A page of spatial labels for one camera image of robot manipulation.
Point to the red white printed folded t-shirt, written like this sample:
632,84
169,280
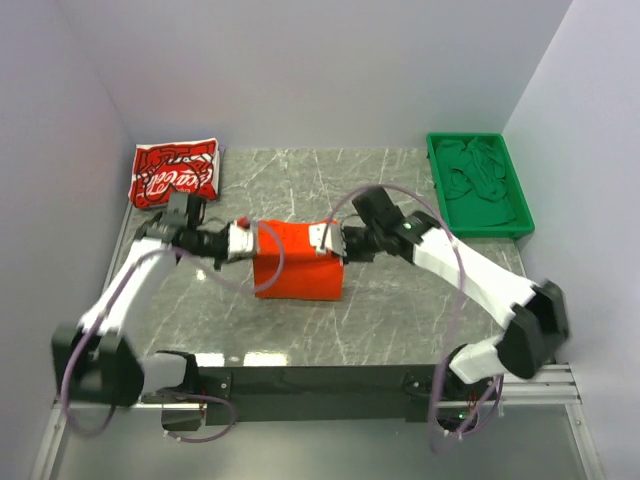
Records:
159,170

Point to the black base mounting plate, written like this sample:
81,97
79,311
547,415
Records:
307,393

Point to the green plastic bin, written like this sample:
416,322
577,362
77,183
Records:
521,226

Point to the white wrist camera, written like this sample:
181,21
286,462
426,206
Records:
242,240
327,238

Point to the orange t-shirt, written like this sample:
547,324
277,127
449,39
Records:
285,256

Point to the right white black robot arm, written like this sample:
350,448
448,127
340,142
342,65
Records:
532,316

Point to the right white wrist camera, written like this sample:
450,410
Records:
327,238

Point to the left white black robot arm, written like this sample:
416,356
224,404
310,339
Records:
94,361

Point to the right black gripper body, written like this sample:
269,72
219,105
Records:
348,241

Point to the green t-shirt in bin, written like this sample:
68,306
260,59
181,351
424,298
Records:
472,180

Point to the aluminium rail frame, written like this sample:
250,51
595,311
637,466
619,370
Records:
385,351

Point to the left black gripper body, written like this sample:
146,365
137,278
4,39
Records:
220,245

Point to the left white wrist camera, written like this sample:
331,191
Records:
242,240

